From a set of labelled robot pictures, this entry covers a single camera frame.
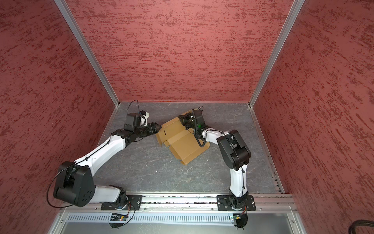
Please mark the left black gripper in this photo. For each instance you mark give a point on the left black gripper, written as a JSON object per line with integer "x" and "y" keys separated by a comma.
{"x": 153, "y": 129}

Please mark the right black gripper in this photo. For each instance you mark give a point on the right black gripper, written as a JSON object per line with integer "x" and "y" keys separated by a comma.
{"x": 183, "y": 119}

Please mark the brown cardboard box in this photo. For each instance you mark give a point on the brown cardboard box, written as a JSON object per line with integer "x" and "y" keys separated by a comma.
{"x": 181, "y": 142}

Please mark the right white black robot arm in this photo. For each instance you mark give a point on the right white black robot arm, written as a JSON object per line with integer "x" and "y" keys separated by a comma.
{"x": 234, "y": 151}

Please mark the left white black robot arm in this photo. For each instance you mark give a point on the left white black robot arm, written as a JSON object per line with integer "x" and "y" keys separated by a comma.
{"x": 74, "y": 182}

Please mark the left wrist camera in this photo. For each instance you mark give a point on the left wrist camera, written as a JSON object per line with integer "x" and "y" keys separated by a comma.
{"x": 135, "y": 120}

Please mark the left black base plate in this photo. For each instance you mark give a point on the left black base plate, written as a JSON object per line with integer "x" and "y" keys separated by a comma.
{"x": 132, "y": 202}

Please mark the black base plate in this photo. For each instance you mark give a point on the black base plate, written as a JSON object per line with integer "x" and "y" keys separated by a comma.
{"x": 132, "y": 202}
{"x": 225, "y": 202}

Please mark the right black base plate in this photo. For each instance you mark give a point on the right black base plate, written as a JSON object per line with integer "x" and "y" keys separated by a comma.
{"x": 225, "y": 202}

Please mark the left controller board with wires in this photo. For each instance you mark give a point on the left controller board with wires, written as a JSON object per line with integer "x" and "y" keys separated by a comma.
{"x": 119, "y": 220}

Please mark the controller board with wires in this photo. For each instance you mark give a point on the controller board with wires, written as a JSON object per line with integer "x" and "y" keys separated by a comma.
{"x": 119, "y": 220}
{"x": 240, "y": 220}

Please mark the right controller board with wires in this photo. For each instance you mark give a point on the right controller board with wires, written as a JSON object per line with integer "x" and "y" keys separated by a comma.
{"x": 240, "y": 220}

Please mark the white slotted cable duct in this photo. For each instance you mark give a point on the white slotted cable duct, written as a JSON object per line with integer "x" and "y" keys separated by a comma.
{"x": 164, "y": 218}

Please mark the aluminium front rail frame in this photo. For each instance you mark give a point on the aluminium front rail frame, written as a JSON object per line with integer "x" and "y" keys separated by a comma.
{"x": 195, "y": 203}

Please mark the right aluminium corner post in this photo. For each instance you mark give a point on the right aluminium corner post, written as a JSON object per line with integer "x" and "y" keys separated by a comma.
{"x": 286, "y": 28}

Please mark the aluminium corner post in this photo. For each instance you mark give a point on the aluminium corner post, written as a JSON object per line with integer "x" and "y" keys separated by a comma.
{"x": 286, "y": 28}
{"x": 74, "y": 27}

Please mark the left aluminium corner post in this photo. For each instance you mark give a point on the left aluminium corner post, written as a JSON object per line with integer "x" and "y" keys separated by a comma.
{"x": 74, "y": 27}

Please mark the black cable bundle corner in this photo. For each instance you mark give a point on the black cable bundle corner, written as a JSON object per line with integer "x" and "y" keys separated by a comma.
{"x": 359, "y": 223}

